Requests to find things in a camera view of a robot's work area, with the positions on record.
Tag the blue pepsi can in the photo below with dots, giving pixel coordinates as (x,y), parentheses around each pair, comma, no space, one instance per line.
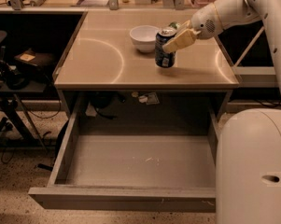
(163,59)

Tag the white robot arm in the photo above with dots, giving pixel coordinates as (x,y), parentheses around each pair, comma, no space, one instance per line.
(248,162)

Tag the white bowl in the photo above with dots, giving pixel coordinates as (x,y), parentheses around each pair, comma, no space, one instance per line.
(143,37)

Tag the black bag with note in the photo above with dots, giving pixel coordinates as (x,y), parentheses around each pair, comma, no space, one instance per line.
(37,66)

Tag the white leaning rod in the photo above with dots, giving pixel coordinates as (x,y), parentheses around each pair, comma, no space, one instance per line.
(249,46)

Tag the grey open drawer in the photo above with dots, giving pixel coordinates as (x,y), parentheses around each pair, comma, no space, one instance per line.
(136,157)

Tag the green soda can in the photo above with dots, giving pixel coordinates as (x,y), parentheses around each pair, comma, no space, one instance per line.
(175,25)

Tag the grey counter cabinet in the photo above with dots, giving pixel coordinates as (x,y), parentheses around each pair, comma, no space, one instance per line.
(104,79)

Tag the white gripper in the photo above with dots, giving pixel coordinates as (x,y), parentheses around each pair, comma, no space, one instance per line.
(204,24)

